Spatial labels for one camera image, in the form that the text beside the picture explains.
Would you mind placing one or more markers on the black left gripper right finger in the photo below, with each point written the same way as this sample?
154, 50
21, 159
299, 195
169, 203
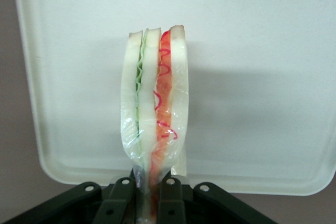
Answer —
170, 200

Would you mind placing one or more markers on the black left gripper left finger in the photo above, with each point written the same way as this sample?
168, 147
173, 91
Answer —
115, 200

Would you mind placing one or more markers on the triangle sandwich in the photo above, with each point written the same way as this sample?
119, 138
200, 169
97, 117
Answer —
147, 90

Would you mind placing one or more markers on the beige rectangular tray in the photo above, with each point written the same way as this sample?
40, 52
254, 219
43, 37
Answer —
249, 77

